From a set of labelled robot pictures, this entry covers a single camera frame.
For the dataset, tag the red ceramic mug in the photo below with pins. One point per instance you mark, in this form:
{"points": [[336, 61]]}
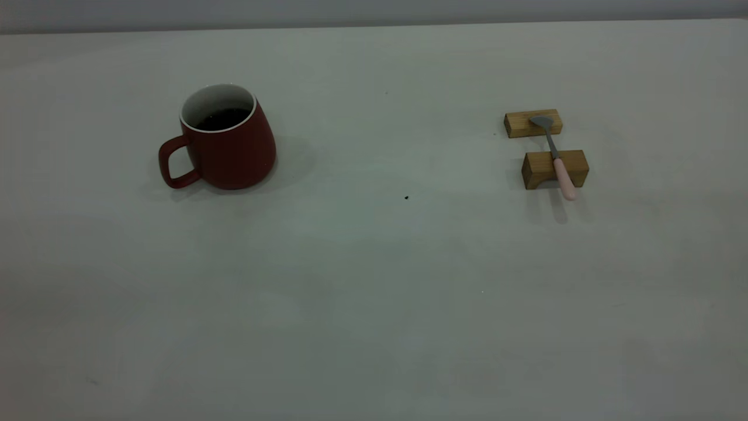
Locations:
{"points": [[234, 155]]}

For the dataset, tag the flat wooden block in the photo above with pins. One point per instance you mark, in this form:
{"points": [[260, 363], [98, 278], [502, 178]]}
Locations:
{"points": [[517, 124]]}

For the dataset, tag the arched wooden block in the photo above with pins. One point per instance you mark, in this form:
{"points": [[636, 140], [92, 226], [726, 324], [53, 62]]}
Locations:
{"points": [[540, 168]]}

